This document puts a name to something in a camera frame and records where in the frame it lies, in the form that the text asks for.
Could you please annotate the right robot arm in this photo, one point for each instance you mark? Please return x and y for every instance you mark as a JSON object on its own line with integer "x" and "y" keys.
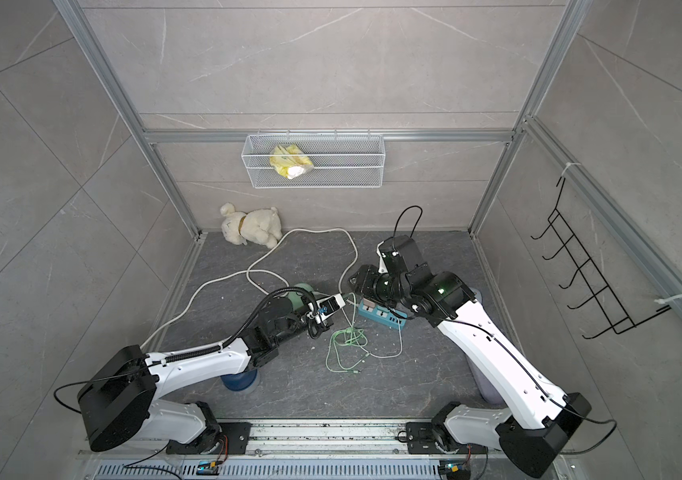
{"x": 538, "y": 419}

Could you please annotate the black wire hook rack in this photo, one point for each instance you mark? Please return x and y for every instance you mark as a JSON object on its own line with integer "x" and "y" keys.
{"x": 589, "y": 273}

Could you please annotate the purple glasses case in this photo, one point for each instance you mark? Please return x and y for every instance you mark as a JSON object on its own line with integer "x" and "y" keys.
{"x": 486, "y": 388}

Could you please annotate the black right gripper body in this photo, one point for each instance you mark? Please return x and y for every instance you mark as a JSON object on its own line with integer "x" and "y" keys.
{"x": 374, "y": 285}

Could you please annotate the yellow packet in basket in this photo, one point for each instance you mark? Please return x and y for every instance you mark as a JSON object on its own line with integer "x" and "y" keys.
{"x": 290, "y": 162}

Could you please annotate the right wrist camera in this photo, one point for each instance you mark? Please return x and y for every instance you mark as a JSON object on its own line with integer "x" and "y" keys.
{"x": 399, "y": 255}

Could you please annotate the white plush teddy bear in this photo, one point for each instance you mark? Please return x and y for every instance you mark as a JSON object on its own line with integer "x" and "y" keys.
{"x": 262, "y": 227}

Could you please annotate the teal power strip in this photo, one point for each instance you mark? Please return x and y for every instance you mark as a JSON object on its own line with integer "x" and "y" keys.
{"x": 382, "y": 315}

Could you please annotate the white wire wall basket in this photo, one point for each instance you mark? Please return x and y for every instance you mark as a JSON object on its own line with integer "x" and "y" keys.
{"x": 340, "y": 160}

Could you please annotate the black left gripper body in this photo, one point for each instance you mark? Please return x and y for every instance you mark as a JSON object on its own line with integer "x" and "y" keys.
{"x": 310, "y": 324}

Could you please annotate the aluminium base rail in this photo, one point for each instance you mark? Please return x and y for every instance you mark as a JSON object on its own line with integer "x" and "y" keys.
{"x": 304, "y": 449}

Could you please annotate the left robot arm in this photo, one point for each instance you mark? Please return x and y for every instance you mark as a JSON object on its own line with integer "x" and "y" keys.
{"x": 126, "y": 399}

